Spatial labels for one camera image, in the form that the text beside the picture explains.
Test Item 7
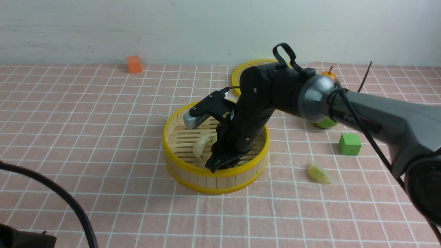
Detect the green apple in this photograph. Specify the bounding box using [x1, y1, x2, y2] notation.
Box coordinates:
[315, 118, 338, 129]

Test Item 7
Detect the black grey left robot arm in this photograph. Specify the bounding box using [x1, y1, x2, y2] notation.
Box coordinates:
[0, 224, 57, 248]

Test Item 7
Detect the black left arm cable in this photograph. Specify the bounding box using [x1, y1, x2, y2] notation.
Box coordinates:
[0, 161, 99, 248]

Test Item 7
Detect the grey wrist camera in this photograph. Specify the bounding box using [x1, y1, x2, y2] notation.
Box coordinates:
[183, 90, 235, 130]

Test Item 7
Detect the green cube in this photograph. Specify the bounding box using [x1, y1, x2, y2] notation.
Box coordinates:
[338, 133, 362, 156]

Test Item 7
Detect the orange cube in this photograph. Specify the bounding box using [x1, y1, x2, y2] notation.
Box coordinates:
[126, 55, 142, 74]

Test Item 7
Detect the yellow bamboo steamer lid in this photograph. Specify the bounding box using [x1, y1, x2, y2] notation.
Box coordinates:
[231, 59, 278, 97]

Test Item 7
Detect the pale green dumpling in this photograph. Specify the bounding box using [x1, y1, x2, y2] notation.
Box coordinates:
[307, 163, 334, 184]
[211, 135, 217, 145]

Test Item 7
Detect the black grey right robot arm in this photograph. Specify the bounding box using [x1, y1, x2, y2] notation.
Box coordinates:
[205, 63, 440, 226]

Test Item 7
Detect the pink checkered tablecloth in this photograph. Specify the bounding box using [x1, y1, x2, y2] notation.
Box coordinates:
[0, 63, 440, 248]

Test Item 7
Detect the orange yellow pear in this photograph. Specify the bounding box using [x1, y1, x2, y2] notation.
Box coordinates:
[321, 66, 338, 84]

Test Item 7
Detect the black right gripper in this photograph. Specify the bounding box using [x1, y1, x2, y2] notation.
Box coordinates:
[205, 100, 275, 173]

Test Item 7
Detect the yellow bamboo steamer tray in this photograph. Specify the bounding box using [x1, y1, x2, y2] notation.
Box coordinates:
[163, 102, 270, 195]

